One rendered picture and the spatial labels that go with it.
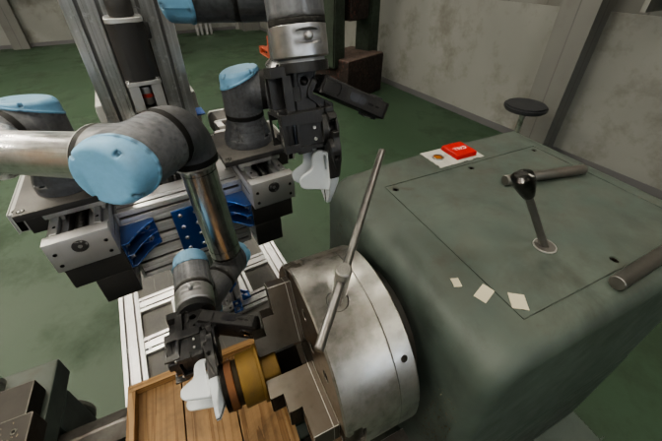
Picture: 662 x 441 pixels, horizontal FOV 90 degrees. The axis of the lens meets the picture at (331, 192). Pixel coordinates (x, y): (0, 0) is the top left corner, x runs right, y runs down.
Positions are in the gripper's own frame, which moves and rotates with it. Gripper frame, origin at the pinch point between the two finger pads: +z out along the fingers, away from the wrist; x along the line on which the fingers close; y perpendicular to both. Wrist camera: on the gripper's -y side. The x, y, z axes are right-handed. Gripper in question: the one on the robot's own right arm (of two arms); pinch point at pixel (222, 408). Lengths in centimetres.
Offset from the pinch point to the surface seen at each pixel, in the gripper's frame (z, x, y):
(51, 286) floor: -163, -107, 99
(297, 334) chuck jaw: -4.3, 4.4, -14.0
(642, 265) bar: 15, 19, -62
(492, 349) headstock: 14.7, 16.3, -33.9
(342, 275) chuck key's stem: 1.8, 23.4, -19.2
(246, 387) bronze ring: -0.2, 2.6, -4.2
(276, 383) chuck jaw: 0.7, 1.9, -8.5
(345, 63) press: -381, -55, -205
